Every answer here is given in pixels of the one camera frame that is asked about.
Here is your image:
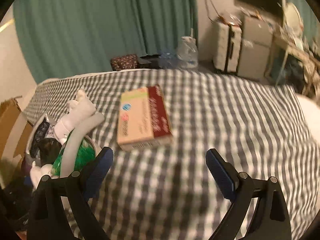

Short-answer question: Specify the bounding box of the white cloth toy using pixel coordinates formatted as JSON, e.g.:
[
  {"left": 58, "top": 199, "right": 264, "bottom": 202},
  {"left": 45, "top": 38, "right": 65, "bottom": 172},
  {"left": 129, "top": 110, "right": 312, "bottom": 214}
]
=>
[{"left": 54, "top": 89, "right": 96, "bottom": 145}]

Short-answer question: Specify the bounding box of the red beige medicine box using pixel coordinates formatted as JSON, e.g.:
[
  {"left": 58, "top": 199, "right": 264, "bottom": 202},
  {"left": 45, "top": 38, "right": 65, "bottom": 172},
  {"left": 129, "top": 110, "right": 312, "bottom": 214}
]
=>
[{"left": 117, "top": 85, "right": 173, "bottom": 151}]

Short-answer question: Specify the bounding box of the white black snack sachet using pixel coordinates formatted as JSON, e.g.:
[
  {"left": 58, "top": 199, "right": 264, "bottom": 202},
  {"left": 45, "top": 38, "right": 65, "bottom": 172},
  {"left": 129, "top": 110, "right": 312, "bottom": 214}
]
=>
[{"left": 25, "top": 114, "right": 56, "bottom": 167}]

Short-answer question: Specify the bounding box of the black round object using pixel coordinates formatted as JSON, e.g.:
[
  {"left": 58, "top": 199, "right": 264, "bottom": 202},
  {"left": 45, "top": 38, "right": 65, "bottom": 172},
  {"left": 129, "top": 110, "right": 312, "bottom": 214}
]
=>
[{"left": 37, "top": 138, "right": 62, "bottom": 166}]

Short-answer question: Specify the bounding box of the small white plush toy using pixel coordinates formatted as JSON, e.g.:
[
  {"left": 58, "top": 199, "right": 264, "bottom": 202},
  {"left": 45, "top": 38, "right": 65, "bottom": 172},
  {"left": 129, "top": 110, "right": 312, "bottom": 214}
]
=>
[{"left": 30, "top": 161, "right": 59, "bottom": 190}]

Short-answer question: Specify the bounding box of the green packet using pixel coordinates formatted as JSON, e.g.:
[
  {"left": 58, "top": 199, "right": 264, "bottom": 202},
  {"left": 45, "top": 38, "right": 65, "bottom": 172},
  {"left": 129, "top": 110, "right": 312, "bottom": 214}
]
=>
[{"left": 51, "top": 138, "right": 95, "bottom": 177}]

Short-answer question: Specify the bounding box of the brown cardboard box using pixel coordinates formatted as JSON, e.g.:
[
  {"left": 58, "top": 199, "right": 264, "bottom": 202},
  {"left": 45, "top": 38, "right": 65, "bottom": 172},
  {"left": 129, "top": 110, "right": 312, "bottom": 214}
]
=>
[{"left": 0, "top": 98, "right": 33, "bottom": 189}]

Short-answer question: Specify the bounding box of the checkered gray white cloth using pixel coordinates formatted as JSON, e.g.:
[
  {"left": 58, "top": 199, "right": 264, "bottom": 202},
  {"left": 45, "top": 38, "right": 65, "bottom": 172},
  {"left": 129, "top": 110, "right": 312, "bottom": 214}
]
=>
[{"left": 24, "top": 69, "right": 319, "bottom": 239}]

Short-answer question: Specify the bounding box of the dark patterned bag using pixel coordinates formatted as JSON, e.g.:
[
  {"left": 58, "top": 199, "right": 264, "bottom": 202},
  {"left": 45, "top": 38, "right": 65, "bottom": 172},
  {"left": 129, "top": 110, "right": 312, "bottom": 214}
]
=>
[{"left": 110, "top": 54, "right": 138, "bottom": 72}]

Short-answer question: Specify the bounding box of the silver small fridge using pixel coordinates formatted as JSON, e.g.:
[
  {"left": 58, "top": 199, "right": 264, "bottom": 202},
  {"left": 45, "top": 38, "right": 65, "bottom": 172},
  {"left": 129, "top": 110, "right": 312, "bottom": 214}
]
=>
[{"left": 238, "top": 16, "right": 273, "bottom": 80}]

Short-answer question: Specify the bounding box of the clear water bottle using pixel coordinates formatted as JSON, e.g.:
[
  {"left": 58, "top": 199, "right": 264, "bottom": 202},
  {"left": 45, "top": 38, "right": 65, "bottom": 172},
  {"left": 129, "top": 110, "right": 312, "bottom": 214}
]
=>
[{"left": 176, "top": 36, "right": 199, "bottom": 69}]

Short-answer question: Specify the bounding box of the white suitcase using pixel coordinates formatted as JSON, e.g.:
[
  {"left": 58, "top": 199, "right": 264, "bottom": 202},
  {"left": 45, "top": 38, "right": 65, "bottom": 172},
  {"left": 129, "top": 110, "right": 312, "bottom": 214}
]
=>
[{"left": 212, "top": 22, "right": 242, "bottom": 73}]

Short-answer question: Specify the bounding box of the blue plastic bag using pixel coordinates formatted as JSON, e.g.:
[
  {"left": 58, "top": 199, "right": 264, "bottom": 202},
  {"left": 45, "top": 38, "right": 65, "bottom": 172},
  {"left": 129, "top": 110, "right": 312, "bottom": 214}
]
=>
[{"left": 158, "top": 51, "right": 179, "bottom": 69}]

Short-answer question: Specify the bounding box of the green curtain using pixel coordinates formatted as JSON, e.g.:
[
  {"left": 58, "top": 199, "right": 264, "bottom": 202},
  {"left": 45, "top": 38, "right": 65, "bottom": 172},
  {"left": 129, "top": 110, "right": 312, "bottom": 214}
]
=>
[{"left": 13, "top": 0, "right": 197, "bottom": 83}]

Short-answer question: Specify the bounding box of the white oval mirror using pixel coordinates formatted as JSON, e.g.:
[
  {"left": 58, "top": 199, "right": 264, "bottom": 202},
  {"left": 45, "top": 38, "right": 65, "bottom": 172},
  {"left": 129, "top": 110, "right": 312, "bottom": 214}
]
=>
[{"left": 284, "top": 2, "right": 304, "bottom": 38}]

